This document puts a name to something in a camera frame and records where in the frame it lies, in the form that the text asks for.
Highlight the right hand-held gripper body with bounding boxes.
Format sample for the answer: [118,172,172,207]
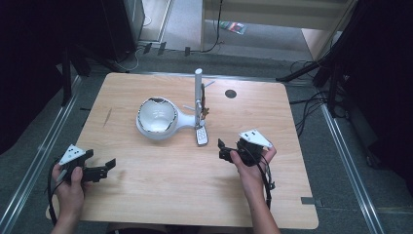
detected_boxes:
[234,129,274,168]

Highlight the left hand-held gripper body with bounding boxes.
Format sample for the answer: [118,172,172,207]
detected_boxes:
[58,144,95,183]

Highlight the person's left hand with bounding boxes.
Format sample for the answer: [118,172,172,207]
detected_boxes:
[51,163,87,216]

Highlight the person's right hand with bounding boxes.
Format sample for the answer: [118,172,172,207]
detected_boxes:
[229,145,278,197]

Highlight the white bowl stand with pole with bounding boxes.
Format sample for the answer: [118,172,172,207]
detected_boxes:
[135,67,217,141]

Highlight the black metal stand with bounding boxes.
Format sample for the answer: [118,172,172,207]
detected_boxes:
[60,44,93,107]

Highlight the grey tape strip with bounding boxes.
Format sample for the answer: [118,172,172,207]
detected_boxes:
[300,196,324,208]

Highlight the black tripod stand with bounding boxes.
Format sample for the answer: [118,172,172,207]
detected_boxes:
[276,0,361,118]

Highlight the colourful packet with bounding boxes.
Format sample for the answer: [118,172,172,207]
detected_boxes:
[219,20,248,36]

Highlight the light wooden shelf unit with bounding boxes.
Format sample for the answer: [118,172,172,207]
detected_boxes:
[200,0,359,62]

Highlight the black cabinet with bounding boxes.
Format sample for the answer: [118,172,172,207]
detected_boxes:
[99,0,146,63]

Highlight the metal floor rail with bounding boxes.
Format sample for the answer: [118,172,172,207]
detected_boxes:
[0,73,83,234]
[319,102,388,234]

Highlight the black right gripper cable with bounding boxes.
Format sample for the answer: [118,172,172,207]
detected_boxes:
[255,155,277,210]

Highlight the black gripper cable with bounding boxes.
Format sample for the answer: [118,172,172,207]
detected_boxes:
[255,155,277,210]
[47,158,67,226]

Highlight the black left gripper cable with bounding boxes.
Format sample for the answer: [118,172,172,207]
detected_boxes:
[47,158,67,226]

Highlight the black floor cables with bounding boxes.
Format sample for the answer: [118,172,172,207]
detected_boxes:
[287,58,329,138]

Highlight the white floor cable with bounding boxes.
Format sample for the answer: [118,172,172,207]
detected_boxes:
[115,47,145,73]

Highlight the black hanging cable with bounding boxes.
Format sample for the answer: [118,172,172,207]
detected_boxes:
[202,0,226,54]

